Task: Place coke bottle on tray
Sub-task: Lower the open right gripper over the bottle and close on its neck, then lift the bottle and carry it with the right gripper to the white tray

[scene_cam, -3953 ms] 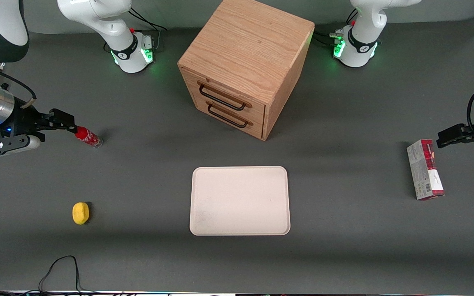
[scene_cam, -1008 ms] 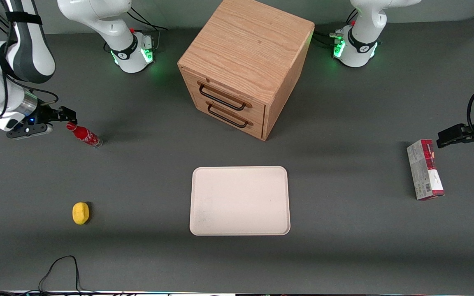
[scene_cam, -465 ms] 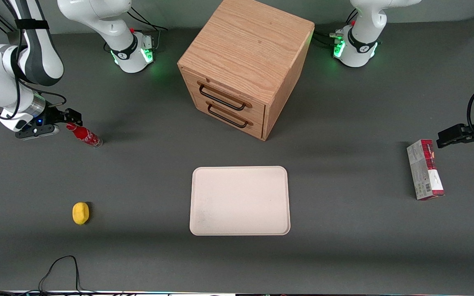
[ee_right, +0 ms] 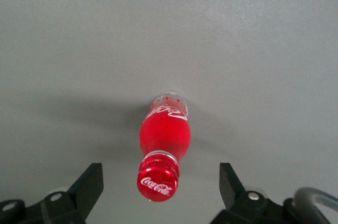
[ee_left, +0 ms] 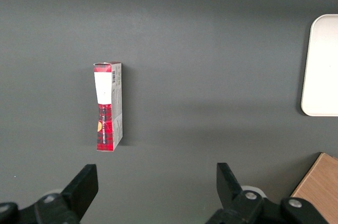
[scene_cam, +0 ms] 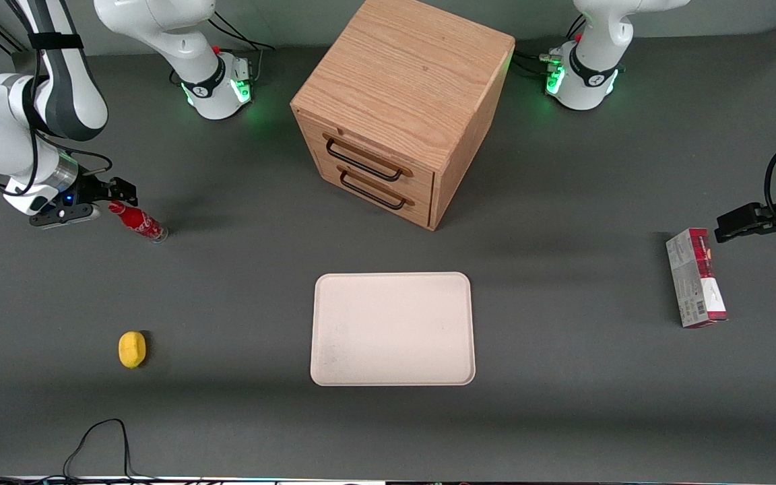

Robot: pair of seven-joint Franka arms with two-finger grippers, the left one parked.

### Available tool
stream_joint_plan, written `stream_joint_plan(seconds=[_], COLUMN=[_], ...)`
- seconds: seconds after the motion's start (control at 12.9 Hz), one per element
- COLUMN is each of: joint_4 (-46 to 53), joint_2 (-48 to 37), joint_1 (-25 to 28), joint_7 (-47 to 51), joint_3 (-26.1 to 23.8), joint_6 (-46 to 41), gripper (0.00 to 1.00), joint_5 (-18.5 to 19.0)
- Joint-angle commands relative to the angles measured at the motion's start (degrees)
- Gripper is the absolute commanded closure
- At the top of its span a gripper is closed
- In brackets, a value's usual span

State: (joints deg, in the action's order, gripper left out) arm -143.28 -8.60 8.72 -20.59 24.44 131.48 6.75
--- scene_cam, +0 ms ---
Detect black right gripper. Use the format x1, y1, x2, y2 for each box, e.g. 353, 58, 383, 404
58, 173, 139, 207

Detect red coke bottle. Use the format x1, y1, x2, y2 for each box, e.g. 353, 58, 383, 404
108, 200, 169, 244

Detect white rectangular tray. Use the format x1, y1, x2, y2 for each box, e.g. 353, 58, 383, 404
310, 271, 477, 387

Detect grey and red carton box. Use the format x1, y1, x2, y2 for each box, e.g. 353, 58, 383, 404
665, 228, 729, 329

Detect yellow lemon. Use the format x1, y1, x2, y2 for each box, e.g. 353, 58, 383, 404
118, 331, 148, 369

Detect wooden drawer cabinet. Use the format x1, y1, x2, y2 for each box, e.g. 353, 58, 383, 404
290, 0, 516, 232

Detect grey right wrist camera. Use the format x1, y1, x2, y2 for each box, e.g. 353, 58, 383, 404
30, 203, 102, 230

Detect black right base cables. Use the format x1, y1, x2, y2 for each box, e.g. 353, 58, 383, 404
209, 10, 276, 90

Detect black base cables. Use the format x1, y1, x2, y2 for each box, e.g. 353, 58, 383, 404
209, 10, 276, 90
512, 13, 588, 80

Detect black looped cable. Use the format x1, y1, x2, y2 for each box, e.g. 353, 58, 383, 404
62, 418, 160, 483

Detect black drawer handle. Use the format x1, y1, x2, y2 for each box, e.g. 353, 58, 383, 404
323, 134, 413, 183
338, 168, 414, 211

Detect black left base cables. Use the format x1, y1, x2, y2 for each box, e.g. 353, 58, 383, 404
512, 13, 588, 80

